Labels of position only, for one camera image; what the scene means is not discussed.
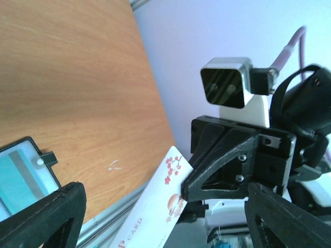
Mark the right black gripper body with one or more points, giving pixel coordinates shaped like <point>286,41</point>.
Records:
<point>273,155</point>

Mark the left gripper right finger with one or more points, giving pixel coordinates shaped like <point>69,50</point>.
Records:
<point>275,222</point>

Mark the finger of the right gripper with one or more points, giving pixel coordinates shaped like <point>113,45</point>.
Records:
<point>224,173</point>
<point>210,136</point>

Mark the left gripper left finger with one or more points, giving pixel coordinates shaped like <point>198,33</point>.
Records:
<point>54,221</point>

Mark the black card holder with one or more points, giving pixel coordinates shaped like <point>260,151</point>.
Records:
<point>42,164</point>

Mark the white blossom VIP card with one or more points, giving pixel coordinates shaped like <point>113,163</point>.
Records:
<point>159,207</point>

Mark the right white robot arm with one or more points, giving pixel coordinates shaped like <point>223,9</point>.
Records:
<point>305,112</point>

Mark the aluminium rail frame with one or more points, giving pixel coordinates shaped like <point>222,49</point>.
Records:
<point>101,230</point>

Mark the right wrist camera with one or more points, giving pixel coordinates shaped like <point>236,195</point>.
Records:
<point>233,81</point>

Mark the right frame post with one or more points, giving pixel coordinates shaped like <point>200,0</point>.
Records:
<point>135,4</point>

